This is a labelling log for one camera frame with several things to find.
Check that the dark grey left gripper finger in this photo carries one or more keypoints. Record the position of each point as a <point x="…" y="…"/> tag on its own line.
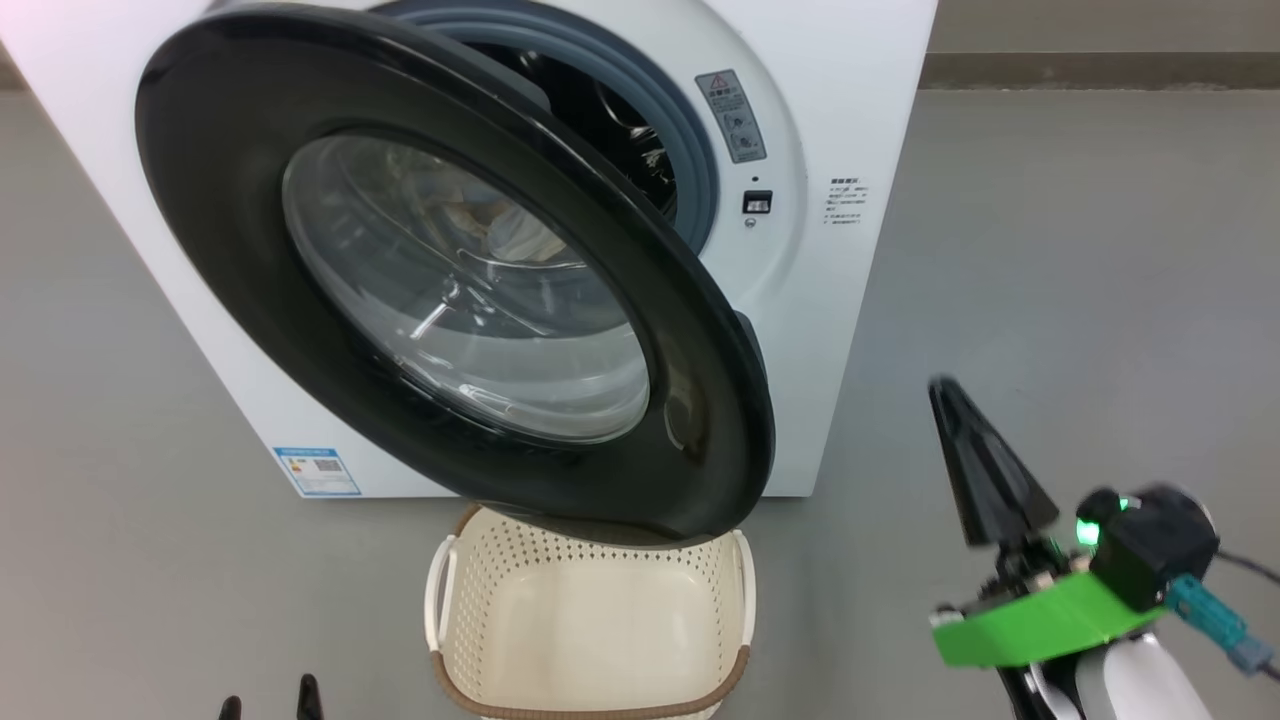
<point x="231" y="710"/>
<point x="311" y="700"/>

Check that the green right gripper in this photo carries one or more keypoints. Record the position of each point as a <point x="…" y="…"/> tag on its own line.
<point x="1050" y="610"/>

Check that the black round washer door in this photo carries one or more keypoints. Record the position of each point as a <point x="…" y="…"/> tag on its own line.
<point x="250" y="300"/>

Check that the beige garment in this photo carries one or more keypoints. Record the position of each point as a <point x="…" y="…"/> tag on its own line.
<point x="465" y="215"/>

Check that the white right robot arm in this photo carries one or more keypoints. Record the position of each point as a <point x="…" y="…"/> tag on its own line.
<point x="1140" y="685"/>

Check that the white washing machine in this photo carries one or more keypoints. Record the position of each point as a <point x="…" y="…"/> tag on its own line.
<point x="850" y="100"/>

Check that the blue energy label sticker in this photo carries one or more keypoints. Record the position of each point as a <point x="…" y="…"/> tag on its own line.
<point x="317" y="472"/>

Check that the cream perforated laundry basket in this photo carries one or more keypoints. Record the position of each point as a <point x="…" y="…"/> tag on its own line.
<point x="590" y="630"/>

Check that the grey warning sticker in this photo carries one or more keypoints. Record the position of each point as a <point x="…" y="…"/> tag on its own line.
<point x="731" y="116"/>

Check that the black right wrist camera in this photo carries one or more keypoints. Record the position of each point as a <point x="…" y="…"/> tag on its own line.
<point x="1155" y="540"/>

